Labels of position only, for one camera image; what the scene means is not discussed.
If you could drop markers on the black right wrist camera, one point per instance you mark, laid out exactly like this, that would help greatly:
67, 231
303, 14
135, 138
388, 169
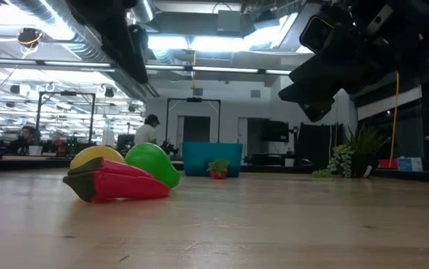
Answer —
316, 33

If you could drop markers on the red box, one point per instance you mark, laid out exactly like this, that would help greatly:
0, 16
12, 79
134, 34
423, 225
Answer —
386, 163

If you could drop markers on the white pot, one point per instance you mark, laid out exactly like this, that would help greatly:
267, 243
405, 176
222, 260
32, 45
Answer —
35, 149

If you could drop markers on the long ceiling light fixture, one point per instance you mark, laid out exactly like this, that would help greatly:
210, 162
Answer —
218, 69

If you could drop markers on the black wall television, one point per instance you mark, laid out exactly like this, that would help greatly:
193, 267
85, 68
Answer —
274, 130

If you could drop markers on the black background robot arm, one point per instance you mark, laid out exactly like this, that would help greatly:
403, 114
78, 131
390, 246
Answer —
169, 148

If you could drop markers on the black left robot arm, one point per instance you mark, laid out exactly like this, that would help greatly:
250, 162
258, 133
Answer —
102, 22

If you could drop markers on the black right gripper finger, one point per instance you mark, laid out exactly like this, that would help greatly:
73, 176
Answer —
308, 91
317, 110

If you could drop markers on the black gantry frame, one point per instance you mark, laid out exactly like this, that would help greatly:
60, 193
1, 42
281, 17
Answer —
194, 99
38, 112

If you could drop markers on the silver ceiling duct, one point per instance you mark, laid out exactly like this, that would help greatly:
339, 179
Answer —
148, 9

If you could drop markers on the black round ceiling device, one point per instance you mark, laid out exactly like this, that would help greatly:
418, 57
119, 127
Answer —
29, 37

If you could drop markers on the blue cardboard box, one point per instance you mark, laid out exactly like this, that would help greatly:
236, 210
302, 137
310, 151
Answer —
409, 163

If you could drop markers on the black standing panel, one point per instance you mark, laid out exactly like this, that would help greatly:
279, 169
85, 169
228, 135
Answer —
319, 143

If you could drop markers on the blue plastic tupperware container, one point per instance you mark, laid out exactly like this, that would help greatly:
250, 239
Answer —
199, 160

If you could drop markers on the black aluminium table frame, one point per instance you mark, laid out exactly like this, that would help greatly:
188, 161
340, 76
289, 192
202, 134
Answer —
405, 175

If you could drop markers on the green potted artificial plant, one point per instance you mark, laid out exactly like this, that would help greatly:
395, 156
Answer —
362, 157

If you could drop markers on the leafy red toy strawberry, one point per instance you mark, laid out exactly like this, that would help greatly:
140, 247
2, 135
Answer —
218, 170

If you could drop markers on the red toy chili pepper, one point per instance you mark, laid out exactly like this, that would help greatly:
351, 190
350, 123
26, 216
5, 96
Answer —
125, 187

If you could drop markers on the yellow toy lemon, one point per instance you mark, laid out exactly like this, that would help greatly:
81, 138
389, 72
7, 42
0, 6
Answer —
95, 153

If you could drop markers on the small black monitor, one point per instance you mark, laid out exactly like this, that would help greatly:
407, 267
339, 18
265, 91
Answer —
125, 141

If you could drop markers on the person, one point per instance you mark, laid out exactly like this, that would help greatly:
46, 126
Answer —
27, 136
146, 130

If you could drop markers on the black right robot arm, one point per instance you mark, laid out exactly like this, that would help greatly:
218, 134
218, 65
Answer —
416, 30

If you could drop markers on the green toy pear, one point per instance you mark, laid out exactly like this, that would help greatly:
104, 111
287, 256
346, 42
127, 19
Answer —
151, 160

